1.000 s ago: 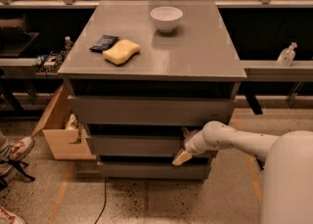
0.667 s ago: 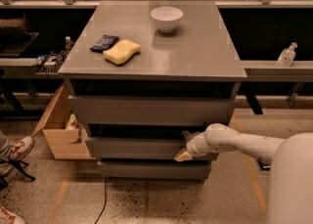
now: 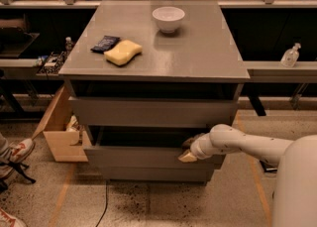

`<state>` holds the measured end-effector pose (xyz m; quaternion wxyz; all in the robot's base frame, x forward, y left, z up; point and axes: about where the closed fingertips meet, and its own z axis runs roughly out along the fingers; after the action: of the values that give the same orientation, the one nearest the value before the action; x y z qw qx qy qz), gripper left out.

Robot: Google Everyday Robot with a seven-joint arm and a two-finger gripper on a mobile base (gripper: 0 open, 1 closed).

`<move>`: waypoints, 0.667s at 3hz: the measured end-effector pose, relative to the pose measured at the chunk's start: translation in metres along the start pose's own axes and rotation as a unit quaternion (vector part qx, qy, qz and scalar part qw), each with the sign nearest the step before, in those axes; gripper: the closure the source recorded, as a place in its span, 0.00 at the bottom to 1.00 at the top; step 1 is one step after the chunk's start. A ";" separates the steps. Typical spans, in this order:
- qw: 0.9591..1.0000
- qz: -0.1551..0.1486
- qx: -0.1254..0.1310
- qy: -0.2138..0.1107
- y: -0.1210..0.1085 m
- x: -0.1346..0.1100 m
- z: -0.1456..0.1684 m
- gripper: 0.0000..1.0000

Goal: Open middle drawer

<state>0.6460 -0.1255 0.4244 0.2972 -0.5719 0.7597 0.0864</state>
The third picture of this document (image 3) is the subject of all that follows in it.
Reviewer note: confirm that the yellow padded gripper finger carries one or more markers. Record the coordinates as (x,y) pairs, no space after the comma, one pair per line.
(187,157)
(186,144)

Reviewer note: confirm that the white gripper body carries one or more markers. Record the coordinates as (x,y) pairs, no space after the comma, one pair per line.
(198,149)

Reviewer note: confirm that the grey drawer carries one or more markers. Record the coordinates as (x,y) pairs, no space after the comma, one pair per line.
(180,175)
(153,113)
(133,147)

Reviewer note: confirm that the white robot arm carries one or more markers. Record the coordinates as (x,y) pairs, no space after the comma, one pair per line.
(295,194)

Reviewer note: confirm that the grey drawer cabinet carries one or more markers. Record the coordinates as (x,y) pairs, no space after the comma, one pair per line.
(200,61)

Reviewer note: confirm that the grey bottom drawer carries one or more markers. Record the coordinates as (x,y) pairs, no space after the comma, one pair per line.
(180,175)

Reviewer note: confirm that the grey top drawer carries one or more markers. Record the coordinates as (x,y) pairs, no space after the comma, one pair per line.
(153,113)

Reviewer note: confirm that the open cardboard box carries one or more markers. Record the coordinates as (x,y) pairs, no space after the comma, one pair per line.
(65,141)

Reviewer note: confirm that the black floor pedal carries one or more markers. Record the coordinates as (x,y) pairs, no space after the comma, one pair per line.
(268,168)

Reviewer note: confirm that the yellow sponge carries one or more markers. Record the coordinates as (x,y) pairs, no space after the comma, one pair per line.
(123,52)

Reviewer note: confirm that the clear sanitizer pump bottle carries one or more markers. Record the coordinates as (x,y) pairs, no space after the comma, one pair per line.
(291,56)

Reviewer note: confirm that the white ceramic bowl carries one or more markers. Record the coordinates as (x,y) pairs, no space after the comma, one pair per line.
(168,19)

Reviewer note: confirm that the dark blue snack packet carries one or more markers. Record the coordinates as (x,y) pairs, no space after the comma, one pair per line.
(105,44)

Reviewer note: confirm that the small clear bottle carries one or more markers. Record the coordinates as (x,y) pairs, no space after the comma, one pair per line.
(68,44)

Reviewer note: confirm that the white red sneaker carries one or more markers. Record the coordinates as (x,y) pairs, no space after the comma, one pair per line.
(13,153)
(8,220)

